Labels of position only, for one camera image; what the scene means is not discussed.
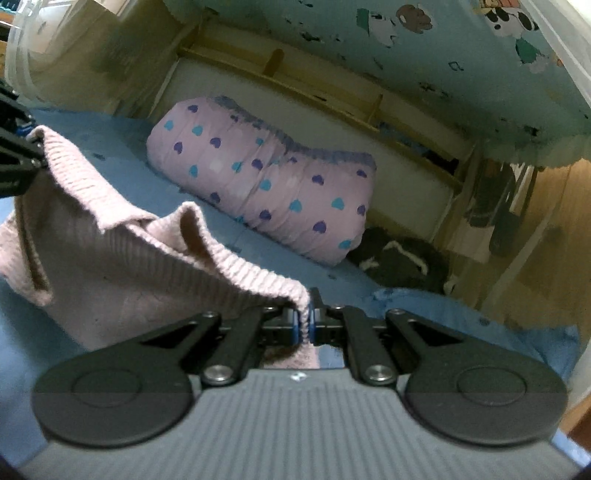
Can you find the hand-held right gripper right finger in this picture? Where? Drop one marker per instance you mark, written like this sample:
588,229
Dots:
314,328

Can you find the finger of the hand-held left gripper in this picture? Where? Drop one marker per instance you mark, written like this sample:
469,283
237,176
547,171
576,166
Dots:
23,161
14,113

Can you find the teal cartoon-print cloth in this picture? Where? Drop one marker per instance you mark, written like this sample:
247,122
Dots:
369,46

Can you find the wooden headboard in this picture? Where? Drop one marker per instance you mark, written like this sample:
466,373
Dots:
273,62

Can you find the pink knit cardigan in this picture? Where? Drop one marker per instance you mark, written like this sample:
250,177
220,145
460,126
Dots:
138,277

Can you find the dark cloth with white trim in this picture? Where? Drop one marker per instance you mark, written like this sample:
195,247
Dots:
401,263

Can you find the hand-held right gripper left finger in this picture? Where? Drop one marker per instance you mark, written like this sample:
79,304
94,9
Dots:
293,328

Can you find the white translucent curtain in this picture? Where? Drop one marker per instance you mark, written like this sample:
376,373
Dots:
27,50

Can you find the blue pillow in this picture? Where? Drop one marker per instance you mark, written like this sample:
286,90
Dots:
461,314

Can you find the pink heart-print quilt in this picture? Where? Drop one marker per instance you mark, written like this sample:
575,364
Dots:
277,184

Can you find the hanging dark clothes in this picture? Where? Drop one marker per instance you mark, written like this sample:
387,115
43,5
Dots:
494,203

